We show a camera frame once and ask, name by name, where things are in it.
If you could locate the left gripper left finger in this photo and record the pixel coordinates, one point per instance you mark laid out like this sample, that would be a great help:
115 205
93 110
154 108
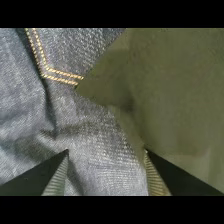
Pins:
40 176

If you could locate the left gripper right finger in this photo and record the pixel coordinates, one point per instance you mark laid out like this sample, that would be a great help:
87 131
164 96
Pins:
173 180

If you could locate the dark blue jeans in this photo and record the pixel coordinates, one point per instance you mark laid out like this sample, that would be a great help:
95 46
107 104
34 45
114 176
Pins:
66 116

